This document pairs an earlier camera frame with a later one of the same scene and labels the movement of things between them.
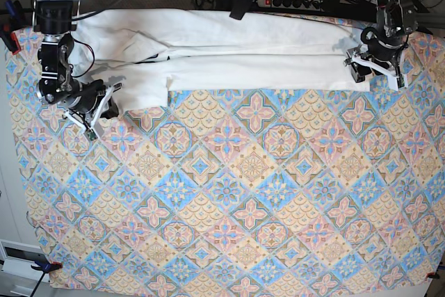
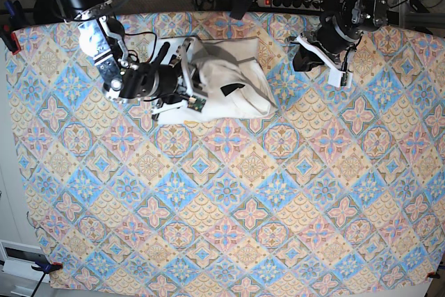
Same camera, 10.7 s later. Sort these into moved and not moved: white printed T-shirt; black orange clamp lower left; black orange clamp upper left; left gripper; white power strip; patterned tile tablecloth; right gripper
Moved: right gripper; white printed T-shirt; left gripper
Not moved: black orange clamp lower left; patterned tile tablecloth; black orange clamp upper left; white power strip
